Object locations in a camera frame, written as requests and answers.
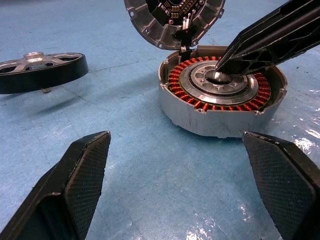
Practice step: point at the blue plastic table cover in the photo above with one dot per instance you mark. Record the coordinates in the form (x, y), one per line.
(150, 175)

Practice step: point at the round grey motor lid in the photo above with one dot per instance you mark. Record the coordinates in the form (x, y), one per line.
(160, 32)

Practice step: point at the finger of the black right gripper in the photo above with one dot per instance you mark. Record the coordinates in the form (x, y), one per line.
(275, 22)
(280, 50)

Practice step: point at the black spoked rotor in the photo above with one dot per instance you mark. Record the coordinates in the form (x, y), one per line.
(50, 75)

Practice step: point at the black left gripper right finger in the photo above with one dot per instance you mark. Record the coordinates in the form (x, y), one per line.
(287, 190)

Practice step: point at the grey motor housing copper windings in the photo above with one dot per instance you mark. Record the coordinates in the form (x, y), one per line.
(190, 117)

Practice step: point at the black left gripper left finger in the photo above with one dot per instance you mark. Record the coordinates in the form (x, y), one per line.
(57, 200)

